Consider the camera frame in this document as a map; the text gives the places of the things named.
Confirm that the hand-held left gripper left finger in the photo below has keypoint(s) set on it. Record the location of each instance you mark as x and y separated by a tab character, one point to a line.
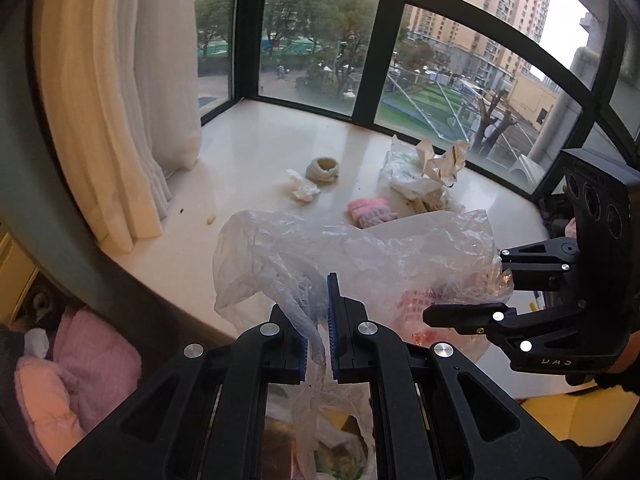
297	360

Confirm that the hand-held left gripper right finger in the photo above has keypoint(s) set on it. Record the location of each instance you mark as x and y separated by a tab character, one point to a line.
334	330

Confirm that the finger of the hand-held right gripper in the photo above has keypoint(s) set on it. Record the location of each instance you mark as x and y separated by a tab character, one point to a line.
540	260
465	316

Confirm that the red printed clear plastic bag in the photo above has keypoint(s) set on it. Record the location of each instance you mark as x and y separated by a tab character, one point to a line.
420	310

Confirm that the large translucent plastic bag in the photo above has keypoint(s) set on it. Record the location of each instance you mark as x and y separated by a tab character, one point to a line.
360	255

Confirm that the person's right forearm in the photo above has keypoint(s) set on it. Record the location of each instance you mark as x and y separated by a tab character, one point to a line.
631	355

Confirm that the pink plush toy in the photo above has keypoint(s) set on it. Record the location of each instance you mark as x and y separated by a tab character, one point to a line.
572	229

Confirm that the pink mauve fleece towel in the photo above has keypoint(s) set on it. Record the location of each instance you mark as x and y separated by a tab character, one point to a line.
370	212

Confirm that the plastic bag of peanut shells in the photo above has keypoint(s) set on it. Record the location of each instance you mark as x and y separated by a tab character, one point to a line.
420	196

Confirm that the torn paper packaging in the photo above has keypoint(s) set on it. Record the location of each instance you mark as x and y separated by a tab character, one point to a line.
445	162

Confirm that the crumpled white tissue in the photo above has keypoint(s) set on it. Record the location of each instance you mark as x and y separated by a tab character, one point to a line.
302	190

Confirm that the beige rolled sock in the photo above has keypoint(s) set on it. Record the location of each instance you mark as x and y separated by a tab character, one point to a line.
324	170

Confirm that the pink fleece garment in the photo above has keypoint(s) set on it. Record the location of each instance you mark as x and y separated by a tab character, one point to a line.
90	360

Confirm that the white sheer curtain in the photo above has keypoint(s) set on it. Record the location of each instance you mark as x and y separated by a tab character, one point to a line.
125	110

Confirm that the dark window frame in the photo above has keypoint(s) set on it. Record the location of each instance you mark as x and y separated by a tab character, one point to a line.
387	65

